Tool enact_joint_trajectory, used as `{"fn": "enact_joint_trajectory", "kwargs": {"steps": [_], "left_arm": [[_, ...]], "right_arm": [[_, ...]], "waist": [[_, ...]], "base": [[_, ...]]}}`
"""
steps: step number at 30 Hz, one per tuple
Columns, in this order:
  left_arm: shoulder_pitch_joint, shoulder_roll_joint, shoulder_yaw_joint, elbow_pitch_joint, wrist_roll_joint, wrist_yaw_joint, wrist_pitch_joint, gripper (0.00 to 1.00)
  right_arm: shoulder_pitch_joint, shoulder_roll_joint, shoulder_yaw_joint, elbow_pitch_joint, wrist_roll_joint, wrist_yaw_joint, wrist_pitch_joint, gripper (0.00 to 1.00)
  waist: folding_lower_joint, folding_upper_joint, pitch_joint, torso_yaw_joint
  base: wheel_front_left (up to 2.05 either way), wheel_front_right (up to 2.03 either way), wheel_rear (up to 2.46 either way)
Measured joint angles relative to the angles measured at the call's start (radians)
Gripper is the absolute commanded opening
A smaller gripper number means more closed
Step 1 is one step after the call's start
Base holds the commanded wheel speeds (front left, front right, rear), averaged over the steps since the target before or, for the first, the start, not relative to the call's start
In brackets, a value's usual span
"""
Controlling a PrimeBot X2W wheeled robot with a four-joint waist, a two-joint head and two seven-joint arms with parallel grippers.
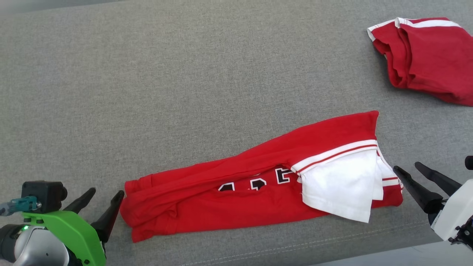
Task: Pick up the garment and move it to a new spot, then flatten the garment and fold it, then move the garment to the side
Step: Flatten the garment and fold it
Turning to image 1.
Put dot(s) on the red Bulls jersey white sleeves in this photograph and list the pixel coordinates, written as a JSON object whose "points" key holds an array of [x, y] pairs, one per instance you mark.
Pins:
{"points": [[221, 210]]}

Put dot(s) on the grey fabric sofa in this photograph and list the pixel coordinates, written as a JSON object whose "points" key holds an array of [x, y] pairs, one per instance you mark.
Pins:
{"points": [[184, 92]]}

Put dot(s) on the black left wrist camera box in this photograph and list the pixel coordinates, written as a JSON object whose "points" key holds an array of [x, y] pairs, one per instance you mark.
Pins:
{"points": [[42, 194]]}

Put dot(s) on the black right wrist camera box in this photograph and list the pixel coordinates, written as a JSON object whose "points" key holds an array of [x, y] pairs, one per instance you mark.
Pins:
{"points": [[469, 162]]}

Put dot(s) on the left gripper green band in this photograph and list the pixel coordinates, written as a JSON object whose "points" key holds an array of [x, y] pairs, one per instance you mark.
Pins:
{"points": [[81, 240]]}

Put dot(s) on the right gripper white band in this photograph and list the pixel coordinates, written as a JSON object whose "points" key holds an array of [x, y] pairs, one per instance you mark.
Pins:
{"points": [[456, 210]]}

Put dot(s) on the teal left camera connector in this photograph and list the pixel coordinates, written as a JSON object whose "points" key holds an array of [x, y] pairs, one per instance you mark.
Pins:
{"points": [[24, 205]]}

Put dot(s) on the red shorts with white trim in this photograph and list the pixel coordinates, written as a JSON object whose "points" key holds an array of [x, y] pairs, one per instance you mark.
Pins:
{"points": [[436, 59]]}

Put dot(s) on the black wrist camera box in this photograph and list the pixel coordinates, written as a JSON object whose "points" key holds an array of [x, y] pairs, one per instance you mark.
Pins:
{"points": [[469, 162], [42, 194]]}

